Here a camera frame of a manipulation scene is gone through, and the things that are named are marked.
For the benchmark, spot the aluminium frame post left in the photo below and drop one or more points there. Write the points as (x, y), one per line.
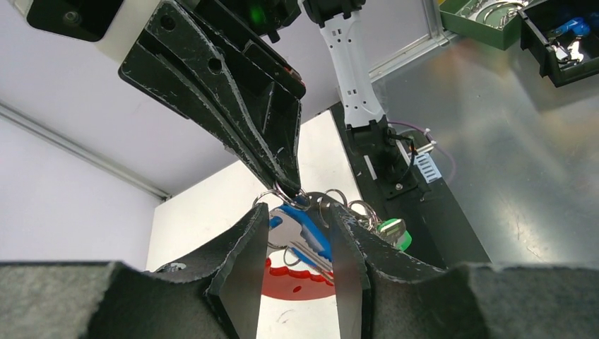
(96, 159)

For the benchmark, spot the green storage bin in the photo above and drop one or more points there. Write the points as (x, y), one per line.
(494, 23)

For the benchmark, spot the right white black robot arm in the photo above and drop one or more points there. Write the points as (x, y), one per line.
(339, 23)

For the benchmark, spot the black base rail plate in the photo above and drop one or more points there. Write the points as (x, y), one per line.
(382, 161)

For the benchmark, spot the aluminium frame post right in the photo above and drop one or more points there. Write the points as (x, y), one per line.
(436, 36)

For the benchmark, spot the white slotted cable duct right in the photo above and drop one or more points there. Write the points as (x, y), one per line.
(427, 167)

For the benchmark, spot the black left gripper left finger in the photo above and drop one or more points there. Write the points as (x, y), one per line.
(211, 292)

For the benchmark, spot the black storage bin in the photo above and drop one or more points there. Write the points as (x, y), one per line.
(563, 38)

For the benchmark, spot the blue tag key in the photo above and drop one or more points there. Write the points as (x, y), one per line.
(292, 231)

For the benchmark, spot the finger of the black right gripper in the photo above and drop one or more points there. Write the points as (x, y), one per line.
(236, 27)
(253, 120)

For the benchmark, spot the keyring bunch with tags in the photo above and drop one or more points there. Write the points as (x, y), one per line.
(301, 283)

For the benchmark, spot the aluminium frame post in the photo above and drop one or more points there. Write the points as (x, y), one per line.
(436, 36)
(96, 159)

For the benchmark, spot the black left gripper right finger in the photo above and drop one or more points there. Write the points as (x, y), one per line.
(382, 292)

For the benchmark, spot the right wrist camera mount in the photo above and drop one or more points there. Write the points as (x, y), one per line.
(113, 26)

